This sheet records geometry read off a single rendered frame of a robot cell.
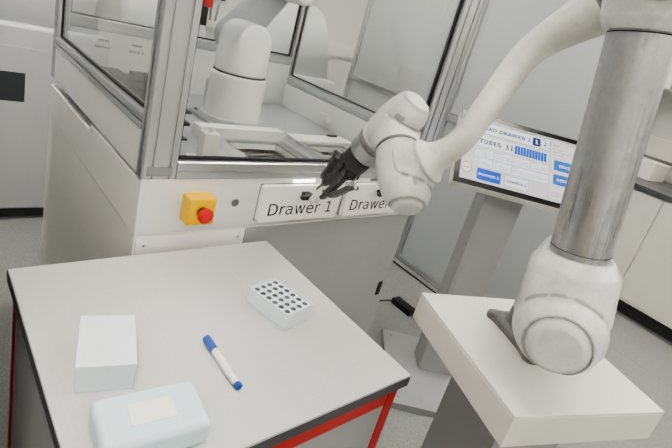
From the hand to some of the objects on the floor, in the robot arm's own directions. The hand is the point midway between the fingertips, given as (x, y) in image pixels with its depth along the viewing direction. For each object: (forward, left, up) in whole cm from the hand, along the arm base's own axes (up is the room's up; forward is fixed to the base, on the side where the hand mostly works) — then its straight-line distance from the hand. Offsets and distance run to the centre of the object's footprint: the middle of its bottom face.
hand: (319, 194), depth 135 cm
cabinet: (+52, +20, -93) cm, 108 cm away
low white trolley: (-38, +26, -93) cm, 104 cm away
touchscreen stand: (+35, -85, -92) cm, 130 cm away
